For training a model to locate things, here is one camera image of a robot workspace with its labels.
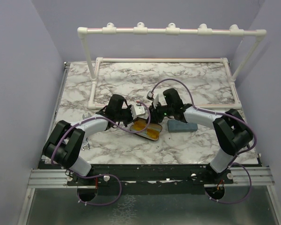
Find silver wrench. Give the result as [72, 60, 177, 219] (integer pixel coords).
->
[82, 113, 92, 121]

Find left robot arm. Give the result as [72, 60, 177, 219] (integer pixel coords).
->
[42, 94, 133, 185]

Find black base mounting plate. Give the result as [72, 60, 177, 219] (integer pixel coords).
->
[65, 164, 233, 199]

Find black glasses case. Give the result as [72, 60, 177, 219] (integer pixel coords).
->
[130, 118, 163, 141]

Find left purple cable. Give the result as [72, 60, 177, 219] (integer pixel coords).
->
[51, 100, 152, 207]

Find purple cable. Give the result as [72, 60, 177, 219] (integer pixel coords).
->
[152, 79, 257, 204]
[51, 100, 152, 207]

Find aluminium extrusion rail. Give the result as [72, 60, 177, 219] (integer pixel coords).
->
[27, 168, 71, 188]

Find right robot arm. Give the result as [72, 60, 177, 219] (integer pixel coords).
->
[149, 88, 253, 183]

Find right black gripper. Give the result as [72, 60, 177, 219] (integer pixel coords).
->
[146, 101, 174, 125]

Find blue-grey glasses case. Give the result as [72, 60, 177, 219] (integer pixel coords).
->
[167, 120, 198, 133]

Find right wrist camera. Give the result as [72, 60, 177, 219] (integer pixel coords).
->
[147, 91, 161, 109]

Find orange plastic sunglasses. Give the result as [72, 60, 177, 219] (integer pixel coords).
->
[132, 121, 160, 140]

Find white PVC pipe rack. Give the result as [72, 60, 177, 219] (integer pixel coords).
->
[77, 22, 267, 110]

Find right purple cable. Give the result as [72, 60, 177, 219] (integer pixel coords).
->
[152, 79, 257, 204]

